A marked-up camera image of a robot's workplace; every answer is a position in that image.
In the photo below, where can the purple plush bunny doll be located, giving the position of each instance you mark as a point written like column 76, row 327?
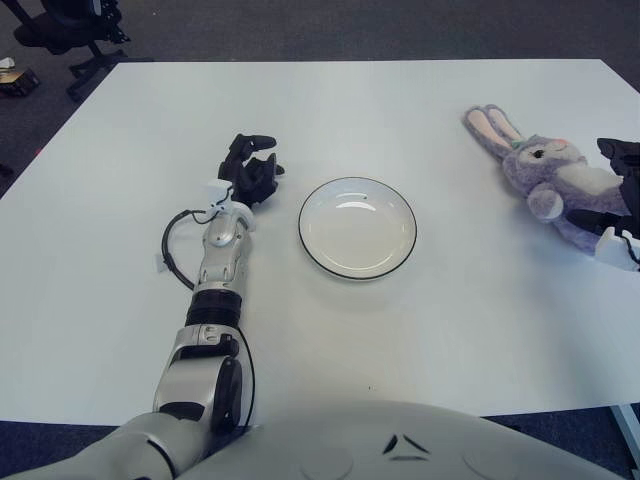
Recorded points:
column 540, row 160

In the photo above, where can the small white floor object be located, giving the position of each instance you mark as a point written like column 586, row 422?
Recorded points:
column 6, row 63

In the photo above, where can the white plate black rim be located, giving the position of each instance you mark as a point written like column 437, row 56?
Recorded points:
column 357, row 235

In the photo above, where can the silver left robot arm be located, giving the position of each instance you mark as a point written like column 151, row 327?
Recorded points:
column 220, row 265

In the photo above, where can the white table leg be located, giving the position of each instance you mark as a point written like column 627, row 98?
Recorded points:
column 627, row 430

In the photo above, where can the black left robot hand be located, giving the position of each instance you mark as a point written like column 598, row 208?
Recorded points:
column 250, row 180

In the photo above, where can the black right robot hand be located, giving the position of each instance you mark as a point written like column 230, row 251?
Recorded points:
column 625, row 155

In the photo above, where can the black yellow box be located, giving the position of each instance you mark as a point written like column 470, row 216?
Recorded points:
column 17, row 84

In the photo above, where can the black office chair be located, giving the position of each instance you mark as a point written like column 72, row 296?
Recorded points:
column 50, row 35

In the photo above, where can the silver robot torso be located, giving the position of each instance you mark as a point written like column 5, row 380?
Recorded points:
column 320, row 440

